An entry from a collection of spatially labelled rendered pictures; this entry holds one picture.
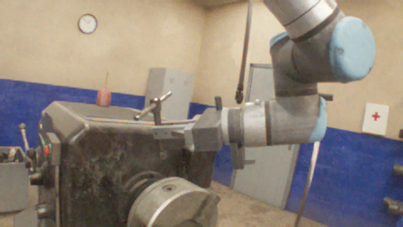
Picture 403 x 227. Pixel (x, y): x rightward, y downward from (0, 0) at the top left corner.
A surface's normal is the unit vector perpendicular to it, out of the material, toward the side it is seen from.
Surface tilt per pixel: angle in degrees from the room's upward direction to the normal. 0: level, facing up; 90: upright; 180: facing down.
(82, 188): 90
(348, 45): 93
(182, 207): 90
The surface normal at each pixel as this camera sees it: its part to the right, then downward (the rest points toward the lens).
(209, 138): -0.23, 0.29
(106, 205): 0.67, 0.15
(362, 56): 0.24, 0.14
